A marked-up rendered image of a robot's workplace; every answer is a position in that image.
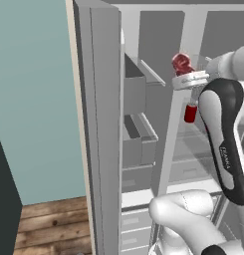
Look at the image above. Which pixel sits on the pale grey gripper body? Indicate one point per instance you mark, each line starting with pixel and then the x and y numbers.
pixel 190 79

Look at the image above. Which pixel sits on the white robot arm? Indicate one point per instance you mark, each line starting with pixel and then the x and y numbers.
pixel 183 215

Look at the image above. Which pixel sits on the red frozen steak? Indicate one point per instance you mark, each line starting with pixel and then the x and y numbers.
pixel 181 63

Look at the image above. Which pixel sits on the grey side-by-side fridge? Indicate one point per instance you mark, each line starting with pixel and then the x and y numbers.
pixel 166 33

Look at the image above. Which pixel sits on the translucent fridge drawer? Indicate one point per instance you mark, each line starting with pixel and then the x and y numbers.
pixel 190 166

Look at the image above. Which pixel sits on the grey freezer door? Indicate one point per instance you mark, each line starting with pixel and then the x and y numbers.
pixel 100 116

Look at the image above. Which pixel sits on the red bottle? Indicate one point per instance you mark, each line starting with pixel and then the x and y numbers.
pixel 190 114

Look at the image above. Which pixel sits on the small grey door bin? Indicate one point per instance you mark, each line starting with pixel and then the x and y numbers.
pixel 134 93

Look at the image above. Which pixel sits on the large grey door bin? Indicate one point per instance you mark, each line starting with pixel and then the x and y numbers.
pixel 141 149

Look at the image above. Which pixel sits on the beige side panel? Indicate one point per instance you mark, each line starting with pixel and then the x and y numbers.
pixel 78 109

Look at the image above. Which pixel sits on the dark cabinet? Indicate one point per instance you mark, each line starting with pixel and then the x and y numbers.
pixel 5 199

